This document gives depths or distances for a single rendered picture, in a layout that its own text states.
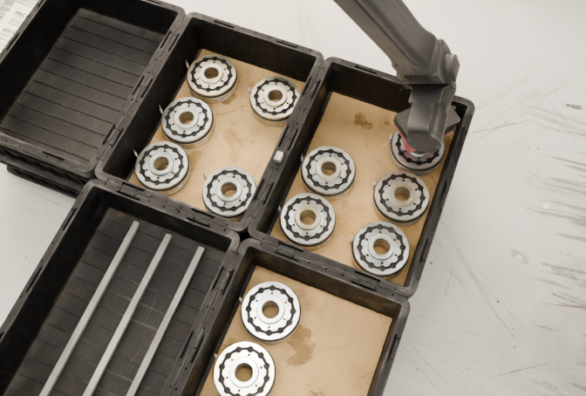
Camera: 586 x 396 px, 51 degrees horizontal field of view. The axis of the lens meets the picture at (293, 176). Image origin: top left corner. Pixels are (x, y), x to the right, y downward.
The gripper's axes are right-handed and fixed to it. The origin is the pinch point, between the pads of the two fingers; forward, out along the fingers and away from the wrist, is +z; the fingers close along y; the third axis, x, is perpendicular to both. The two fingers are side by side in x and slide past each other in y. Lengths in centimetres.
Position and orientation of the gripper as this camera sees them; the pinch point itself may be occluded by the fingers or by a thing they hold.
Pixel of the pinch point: (419, 141)
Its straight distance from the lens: 119.2
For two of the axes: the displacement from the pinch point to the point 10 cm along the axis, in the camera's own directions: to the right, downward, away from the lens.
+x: -4.6, -8.0, 3.8
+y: 8.9, -4.3, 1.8
